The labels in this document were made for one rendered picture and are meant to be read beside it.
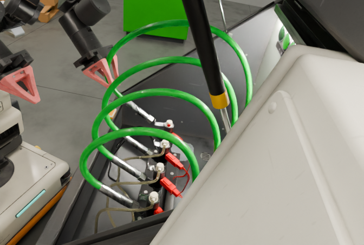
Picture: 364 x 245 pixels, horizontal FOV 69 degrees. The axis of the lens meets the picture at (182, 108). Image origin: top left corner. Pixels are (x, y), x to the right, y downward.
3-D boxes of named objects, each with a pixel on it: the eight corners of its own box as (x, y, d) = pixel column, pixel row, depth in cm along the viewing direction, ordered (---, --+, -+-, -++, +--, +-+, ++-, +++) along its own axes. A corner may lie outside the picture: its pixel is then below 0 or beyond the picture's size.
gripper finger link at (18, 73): (30, 106, 54) (-5, 69, 52) (16, 117, 58) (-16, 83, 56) (53, 91, 59) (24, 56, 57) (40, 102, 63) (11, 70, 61)
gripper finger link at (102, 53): (131, 78, 70) (111, 46, 68) (118, 85, 63) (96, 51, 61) (113, 89, 72) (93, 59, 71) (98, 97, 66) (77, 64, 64)
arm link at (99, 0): (88, 13, 73) (59, -7, 67) (116, -11, 68) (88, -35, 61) (85, 46, 67) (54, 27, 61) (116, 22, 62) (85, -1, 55)
